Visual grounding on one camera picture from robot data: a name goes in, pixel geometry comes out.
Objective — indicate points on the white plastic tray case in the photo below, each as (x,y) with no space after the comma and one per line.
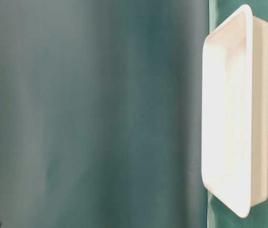
(234,160)

